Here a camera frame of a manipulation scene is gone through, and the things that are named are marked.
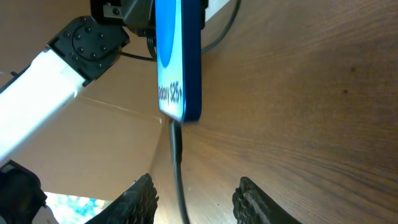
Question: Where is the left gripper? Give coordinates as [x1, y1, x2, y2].
[90, 0, 209, 37]

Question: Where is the blue Galaxy smartphone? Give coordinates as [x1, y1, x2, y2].
[155, 0, 201, 123]

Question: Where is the black USB charging cable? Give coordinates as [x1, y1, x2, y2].
[169, 118, 191, 224]

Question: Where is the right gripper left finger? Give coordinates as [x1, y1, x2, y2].
[86, 174, 159, 224]

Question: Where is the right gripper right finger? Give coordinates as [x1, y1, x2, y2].
[232, 177, 301, 224]

